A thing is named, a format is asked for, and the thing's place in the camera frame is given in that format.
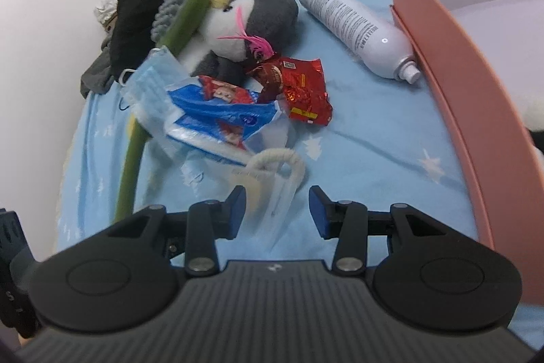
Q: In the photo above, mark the pink cardboard box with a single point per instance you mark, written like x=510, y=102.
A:
x=459, y=69

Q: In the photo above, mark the brown cardboard box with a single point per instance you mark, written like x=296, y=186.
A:
x=110, y=27

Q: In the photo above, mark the red snack packet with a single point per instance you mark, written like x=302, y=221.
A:
x=306, y=91

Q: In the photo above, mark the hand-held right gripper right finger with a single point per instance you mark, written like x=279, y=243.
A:
x=318, y=214

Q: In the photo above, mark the white and black plush toy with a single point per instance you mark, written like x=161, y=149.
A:
x=531, y=108

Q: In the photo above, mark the dark red candy wrapper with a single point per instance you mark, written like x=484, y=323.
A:
x=270, y=76

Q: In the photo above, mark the blue star-print bed sheet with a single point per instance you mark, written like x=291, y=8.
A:
x=374, y=142

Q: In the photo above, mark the white spray can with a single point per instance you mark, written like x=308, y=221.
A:
x=348, y=22

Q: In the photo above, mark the grey and white penguin plush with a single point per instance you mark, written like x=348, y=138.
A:
x=263, y=5

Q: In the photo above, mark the blue and white plastic packet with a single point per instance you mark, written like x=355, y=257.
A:
x=204, y=108

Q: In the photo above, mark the dark grey cloth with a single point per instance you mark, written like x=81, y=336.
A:
x=97, y=74

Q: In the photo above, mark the white crumpled tissue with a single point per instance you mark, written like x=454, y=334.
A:
x=106, y=8

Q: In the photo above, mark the blue face mask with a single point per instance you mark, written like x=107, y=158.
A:
x=153, y=86

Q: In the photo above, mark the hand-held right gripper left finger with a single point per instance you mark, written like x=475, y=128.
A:
x=238, y=214

